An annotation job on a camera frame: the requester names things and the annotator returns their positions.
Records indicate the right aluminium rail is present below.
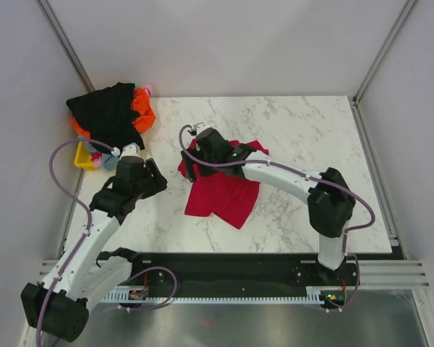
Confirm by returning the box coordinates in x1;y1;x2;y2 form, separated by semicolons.
359;260;430;291

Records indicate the white slotted cable duct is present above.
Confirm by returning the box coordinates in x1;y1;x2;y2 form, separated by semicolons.
100;287;324;304

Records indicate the aluminium frame post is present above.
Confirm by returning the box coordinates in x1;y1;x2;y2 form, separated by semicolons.
349;0;419;108
35;0;95;92

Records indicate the right aluminium frame post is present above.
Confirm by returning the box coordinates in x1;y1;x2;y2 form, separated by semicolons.
349;0;419;108

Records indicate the yellow plastic basket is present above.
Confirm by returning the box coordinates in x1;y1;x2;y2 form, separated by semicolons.
74;141;103;171

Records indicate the left aluminium frame post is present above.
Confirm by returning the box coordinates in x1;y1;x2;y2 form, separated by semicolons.
35;0;95;92

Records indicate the black t shirt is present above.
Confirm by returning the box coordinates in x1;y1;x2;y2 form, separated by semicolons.
66;82;145;150

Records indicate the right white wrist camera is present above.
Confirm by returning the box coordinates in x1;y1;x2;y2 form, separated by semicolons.
185;122;208;137

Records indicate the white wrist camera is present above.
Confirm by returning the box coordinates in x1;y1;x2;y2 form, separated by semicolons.
119;143;141;160
185;122;208;137

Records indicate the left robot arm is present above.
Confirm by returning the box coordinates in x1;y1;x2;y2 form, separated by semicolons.
20;155;167;342

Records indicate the crimson red t shirt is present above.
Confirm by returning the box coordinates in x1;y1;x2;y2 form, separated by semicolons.
177;161;260;229

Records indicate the orange t shirt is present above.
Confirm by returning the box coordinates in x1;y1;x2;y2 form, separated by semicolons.
71;88;157;140

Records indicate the left aluminium rail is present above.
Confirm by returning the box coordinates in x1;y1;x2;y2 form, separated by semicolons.
38;260;64;282

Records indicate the pink garment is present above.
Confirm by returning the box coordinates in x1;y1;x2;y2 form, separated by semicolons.
140;85;153;97

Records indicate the aluminium rail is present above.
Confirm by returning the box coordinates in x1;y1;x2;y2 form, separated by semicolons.
38;260;64;282
359;260;430;291

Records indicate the grey blue garment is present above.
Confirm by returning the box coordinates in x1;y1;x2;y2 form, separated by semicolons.
77;135;119;171

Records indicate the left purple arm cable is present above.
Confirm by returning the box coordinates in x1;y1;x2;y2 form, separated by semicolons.
35;139;177;347

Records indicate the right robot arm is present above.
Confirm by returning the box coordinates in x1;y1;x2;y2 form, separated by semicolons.
179;123;356;285

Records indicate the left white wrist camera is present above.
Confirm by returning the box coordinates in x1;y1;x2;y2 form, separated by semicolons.
119;143;141;160

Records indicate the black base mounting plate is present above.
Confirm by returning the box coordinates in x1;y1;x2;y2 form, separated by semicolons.
114;250;357;296

